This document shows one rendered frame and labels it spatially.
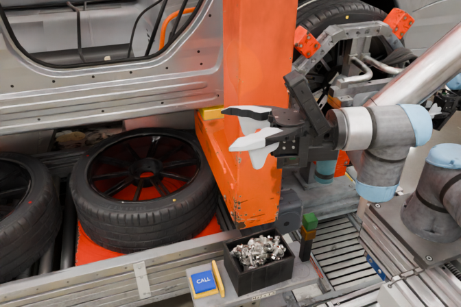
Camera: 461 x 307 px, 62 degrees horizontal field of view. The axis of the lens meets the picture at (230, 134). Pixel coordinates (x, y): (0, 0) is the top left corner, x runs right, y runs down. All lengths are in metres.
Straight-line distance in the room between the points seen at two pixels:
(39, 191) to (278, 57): 1.16
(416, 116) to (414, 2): 1.32
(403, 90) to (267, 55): 0.40
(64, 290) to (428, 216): 1.24
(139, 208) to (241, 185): 0.47
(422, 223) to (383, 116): 0.47
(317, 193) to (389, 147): 1.38
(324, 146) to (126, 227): 1.07
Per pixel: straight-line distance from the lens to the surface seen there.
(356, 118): 0.66
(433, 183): 1.03
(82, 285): 1.61
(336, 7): 1.61
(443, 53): 0.84
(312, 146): 0.67
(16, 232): 1.69
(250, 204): 1.36
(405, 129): 0.70
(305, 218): 1.30
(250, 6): 1.01
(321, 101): 1.76
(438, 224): 1.10
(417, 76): 0.83
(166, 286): 1.69
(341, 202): 2.16
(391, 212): 1.16
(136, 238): 1.63
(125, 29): 2.32
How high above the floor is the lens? 1.57
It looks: 33 degrees down
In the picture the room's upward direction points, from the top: straight up
